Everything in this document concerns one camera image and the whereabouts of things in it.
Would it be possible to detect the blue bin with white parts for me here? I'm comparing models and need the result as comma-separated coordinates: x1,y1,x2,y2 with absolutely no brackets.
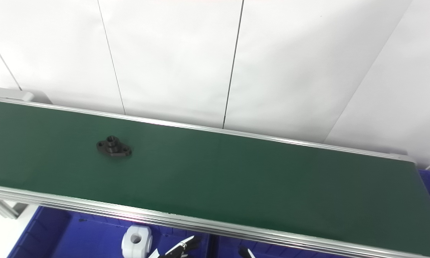
7,205,212,258

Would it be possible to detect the grey conveyor end housing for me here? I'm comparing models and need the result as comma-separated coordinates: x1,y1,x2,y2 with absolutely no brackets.
0,87,52,105

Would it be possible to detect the white block part with hole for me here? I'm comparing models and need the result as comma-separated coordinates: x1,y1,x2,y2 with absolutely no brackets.
122,225,153,258

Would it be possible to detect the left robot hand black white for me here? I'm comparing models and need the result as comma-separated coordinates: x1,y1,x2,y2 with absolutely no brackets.
148,236,202,258

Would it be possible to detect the black flange part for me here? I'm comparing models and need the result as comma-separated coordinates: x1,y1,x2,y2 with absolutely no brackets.
96,135,132,158

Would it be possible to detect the blue bin with black parts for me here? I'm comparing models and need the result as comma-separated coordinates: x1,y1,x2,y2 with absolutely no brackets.
211,235,348,258

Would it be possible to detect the aluminium conveyor leg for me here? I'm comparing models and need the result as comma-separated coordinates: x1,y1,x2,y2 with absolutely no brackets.
0,198,27,219

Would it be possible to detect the green conveyor belt aluminium frame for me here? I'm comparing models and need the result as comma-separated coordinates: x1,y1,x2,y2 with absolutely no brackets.
0,97,430,258

